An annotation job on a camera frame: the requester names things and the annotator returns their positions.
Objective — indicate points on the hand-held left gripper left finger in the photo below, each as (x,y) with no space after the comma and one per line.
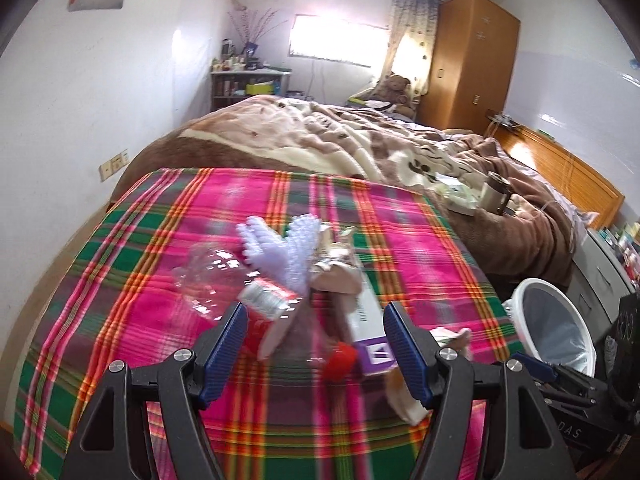
(225,355)

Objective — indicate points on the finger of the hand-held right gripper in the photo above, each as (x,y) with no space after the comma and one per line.
(532,366)
(575,404)

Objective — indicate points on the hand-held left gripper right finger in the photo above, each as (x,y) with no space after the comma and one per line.
(407,352)

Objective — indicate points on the white round trash bin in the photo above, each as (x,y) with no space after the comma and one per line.
(555,320)

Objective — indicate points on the white purple long box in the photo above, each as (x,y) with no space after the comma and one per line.
(367,320)

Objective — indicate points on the clear crushed plastic bottle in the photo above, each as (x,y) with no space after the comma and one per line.
(210,275)

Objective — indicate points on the beige wrapper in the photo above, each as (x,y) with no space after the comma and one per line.
(335,275)

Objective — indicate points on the grey nightstand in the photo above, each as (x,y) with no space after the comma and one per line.
(605,270)

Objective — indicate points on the plaid blanket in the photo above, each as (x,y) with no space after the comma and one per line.
(125,285)

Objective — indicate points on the pile of nightstand items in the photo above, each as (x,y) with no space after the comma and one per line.
(625,247)

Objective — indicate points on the white tissue box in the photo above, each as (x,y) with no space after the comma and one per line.
(457,197)

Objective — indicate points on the steel thermos flask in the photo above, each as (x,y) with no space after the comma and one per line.
(495,192)

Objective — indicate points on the wooden headboard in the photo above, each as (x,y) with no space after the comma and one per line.
(565,170)

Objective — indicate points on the brown printed blanket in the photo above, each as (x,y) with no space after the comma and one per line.
(300,130)

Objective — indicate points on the power strip with plugs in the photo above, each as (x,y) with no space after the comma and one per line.
(501,120)

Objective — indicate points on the brown teddy bear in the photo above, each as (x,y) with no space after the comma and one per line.
(395,92)

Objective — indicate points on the cluttered shelf unit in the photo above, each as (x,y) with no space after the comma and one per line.
(245,87)

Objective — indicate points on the wooden wardrobe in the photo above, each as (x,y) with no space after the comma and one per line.
(472,60)

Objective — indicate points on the patterned curtain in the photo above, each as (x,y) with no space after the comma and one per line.
(412,35)

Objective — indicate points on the window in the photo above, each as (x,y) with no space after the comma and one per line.
(335,40)

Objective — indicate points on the vase with dry branches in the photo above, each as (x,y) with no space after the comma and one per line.
(252,35)

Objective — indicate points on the wall socket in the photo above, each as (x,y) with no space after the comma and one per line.
(114,165)

